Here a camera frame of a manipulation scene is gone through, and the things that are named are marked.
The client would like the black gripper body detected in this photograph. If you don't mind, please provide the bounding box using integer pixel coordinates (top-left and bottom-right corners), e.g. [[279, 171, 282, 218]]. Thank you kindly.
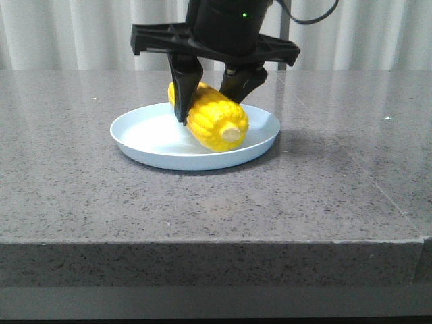
[[130, 23, 300, 66]]

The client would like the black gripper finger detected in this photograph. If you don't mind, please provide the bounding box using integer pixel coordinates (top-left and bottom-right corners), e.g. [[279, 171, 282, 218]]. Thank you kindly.
[[219, 63, 268, 103], [168, 53, 203, 125]]

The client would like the yellow corn cob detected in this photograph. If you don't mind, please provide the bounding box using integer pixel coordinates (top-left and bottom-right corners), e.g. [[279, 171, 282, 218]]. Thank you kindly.
[[186, 82, 249, 152]]

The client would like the light blue round plate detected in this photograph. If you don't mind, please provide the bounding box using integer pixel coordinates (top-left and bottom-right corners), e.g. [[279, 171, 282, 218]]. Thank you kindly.
[[110, 103, 281, 171]]

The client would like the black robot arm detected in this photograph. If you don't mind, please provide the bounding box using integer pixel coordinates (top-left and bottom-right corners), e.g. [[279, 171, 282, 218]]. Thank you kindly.
[[130, 1, 300, 124]]

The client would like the white pleated curtain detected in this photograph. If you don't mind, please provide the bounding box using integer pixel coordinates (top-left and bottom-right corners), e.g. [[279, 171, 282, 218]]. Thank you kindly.
[[1, 1, 431, 71]]

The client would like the black cable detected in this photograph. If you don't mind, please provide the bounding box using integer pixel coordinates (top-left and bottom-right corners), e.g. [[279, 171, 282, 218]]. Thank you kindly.
[[275, 0, 340, 25]]

